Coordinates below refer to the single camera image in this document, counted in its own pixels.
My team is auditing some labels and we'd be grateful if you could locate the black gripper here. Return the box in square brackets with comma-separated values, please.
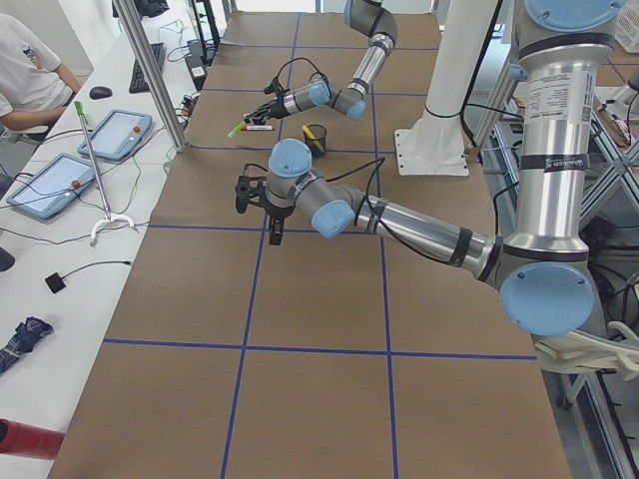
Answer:
[261, 184, 295, 244]
[244, 96, 291, 125]

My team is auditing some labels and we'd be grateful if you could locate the red capped white marker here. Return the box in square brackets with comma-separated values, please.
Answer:
[241, 125, 275, 132]

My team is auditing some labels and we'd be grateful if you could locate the green highlighter pen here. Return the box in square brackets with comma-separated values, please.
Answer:
[228, 122, 248, 138]

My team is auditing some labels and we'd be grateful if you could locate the yellow highlighter pen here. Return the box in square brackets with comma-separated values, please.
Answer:
[303, 125, 323, 151]

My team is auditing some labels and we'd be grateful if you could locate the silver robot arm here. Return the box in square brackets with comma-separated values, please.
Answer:
[257, 1, 627, 337]
[238, 1, 397, 130]

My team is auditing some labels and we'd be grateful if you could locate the black mesh pen cup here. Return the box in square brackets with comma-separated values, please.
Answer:
[302, 124, 326, 158]

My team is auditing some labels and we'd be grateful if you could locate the black keyboard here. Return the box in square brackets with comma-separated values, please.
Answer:
[128, 41, 168, 95]

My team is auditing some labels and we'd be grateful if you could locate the far teach pendant tablet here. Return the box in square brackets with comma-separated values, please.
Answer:
[89, 109, 153, 162]

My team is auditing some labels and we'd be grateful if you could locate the teach pendant tablet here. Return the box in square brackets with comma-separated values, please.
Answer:
[7, 154, 95, 220]
[89, 109, 153, 162]

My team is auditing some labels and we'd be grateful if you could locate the black computer mouse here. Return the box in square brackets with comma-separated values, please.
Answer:
[89, 86, 113, 100]

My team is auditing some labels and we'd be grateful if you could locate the near teach pendant tablet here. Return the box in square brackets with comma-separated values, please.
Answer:
[7, 154, 95, 220]

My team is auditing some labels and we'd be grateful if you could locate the small black square device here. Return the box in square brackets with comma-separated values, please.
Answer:
[44, 272, 66, 293]

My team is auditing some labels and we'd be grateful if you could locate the seated person white shirt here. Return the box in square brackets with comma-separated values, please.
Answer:
[1, 14, 81, 132]

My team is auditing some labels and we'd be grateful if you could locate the grey office chair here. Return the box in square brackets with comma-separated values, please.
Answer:
[532, 321, 638, 410]

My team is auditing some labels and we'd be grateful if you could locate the red cylinder bottle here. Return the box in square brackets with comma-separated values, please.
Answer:
[1, 419, 65, 460]

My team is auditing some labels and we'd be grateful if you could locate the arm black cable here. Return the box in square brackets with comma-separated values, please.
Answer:
[242, 157, 520, 236]
[271, 56, 330, 96]

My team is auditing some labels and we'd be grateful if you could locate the aluminium frame post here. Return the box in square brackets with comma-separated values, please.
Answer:
[113, 0, 187, 153]

